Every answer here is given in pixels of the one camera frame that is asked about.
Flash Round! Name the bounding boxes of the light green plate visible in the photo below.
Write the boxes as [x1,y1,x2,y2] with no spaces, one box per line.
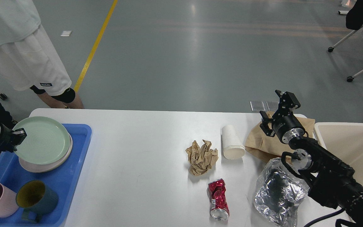
[13,116,71,164]

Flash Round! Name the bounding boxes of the beige plastic bin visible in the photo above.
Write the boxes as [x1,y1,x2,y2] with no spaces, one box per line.
[314,122,363,185]

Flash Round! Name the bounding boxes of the pink plate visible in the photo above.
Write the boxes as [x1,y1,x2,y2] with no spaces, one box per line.
[18,135,73,173]

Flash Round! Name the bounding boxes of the brown paper bag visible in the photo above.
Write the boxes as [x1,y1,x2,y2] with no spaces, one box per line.
[245,111,315,163]

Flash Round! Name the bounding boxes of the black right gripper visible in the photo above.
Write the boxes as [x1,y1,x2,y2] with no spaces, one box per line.
[260,90,306,144]

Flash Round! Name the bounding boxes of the person in white shorts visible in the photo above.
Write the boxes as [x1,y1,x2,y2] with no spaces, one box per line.
[0,0,84,109]

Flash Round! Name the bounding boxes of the silver foil bag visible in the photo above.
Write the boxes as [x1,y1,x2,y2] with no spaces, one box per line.
[253,157,309,227]

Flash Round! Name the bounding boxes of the dark teal mug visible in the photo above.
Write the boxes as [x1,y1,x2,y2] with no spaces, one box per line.
[15,180,59,223]

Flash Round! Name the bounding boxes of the crumpled brown paper ball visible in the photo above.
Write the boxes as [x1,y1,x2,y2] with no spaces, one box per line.
[185,140,218,176]

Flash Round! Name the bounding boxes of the white paper cup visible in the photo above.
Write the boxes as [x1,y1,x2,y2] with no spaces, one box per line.
[221,125,246,160]

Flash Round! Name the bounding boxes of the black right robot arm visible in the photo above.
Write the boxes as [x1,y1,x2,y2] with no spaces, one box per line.
[260,90,363,227]

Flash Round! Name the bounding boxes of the metal floor plates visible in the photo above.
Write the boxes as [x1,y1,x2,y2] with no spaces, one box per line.
[250,101,279,112]

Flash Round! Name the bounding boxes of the crushed red soda can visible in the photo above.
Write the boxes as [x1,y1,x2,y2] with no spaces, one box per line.
[208,178,230,221]

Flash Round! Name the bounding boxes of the blue plastic tray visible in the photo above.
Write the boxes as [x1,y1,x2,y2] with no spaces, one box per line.
[0,124,92,227]

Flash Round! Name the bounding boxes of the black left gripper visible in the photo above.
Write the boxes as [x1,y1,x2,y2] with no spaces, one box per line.
[0,124,27,153]

